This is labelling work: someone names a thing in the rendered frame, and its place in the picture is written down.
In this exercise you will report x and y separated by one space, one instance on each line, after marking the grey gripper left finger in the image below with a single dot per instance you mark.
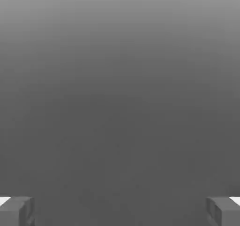
13 212

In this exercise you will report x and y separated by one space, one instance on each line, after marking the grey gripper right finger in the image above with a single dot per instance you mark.
226 212

